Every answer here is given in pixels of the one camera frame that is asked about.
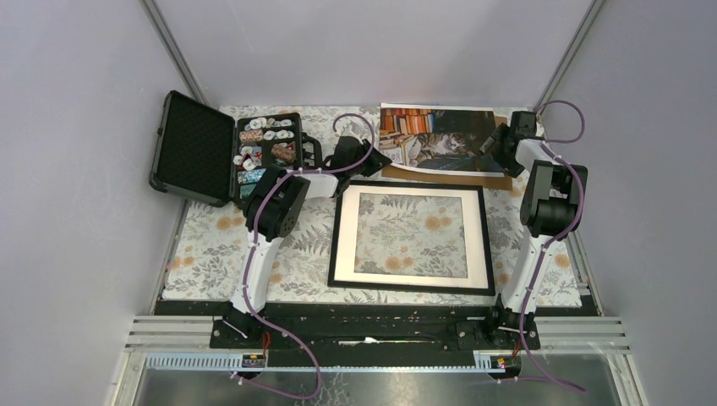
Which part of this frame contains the cat photo print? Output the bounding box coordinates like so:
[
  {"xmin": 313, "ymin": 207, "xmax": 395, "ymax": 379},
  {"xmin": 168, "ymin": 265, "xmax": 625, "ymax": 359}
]
[{"xmin": 378, "ymin": 102, "xmax": 508, "ymax": 178}]

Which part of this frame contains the white mat board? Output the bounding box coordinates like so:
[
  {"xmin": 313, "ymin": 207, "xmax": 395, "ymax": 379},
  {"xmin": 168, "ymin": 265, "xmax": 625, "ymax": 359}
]
[{"xmin": 338, "ymin": 186, "xmax": 490, "ymax": 290}]

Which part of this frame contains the black picture frame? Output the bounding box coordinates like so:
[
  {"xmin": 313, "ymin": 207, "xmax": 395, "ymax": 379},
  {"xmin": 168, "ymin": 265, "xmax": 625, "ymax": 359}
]
[{"xmin": 327, "ymin": 178, "xmax": 497, "ymax": 296}]

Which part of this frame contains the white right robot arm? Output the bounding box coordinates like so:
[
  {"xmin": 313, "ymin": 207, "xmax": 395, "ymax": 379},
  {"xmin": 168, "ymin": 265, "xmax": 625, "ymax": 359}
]
[{"xmin": 482, "ymin": 111, "xmax": 588, "ymax": 349}]

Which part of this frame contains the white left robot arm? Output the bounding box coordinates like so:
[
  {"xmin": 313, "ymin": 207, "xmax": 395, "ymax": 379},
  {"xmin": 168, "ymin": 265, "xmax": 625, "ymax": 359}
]
[{"xmin": 221, "ymin": 136, "xmax": 391, "ymax": 348}]

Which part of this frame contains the brown backing board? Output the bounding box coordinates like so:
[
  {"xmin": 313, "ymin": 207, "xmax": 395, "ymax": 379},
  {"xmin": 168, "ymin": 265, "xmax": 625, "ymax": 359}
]
[{"xmin": 380, "ymin": 114, "xmax": 514, "ymax": 192}]

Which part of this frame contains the black poker chip case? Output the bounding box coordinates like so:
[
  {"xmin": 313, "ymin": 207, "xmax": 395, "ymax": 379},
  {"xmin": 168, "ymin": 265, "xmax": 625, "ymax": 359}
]
[{"xmin": 149, "ymin": 91, "xmax": 323, "ymax": 207}]

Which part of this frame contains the floral table cloth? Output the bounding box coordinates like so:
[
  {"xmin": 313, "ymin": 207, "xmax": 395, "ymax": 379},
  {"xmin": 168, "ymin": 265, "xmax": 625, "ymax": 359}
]
[{"xmin": 161, "ymin": 106, "xmax": 582, "ymax": 308}]

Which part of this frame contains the right aluminium corner post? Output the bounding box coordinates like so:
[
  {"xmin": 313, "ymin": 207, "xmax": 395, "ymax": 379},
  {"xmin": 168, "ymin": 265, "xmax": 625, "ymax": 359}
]
[{"xmin": 534, "ymin": 0, "xmax": 607, "ymax": 111}]

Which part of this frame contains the aluminium corner post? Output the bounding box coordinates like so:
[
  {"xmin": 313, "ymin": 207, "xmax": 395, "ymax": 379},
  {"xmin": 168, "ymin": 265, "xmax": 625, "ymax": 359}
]
[
  {"xmin": 139, "ymin": 0, "xmax": 210, "ymax": 106},
  {"xmin": 534, "ymin": 0, "xmax": 607, "ymax": 111}
]

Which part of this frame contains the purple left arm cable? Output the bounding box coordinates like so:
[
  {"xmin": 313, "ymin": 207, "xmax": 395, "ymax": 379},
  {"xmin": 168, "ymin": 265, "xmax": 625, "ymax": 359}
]
[{"xmin": 229, "ymin": 113, "xmax": 377, "ymax": 400}]

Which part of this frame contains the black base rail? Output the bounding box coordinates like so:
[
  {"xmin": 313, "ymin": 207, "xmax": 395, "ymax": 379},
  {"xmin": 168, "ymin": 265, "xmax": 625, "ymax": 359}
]
[{"xmin": 210, "ymin": 299, "xmax": 542, "ymax": 371}]

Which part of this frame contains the left aluminium corner post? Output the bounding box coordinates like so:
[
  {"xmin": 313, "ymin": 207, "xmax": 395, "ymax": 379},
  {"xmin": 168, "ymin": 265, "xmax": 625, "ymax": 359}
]
[{"xmin": 139, "ymin": 0, "xmax": 210, "ymax": 106}]

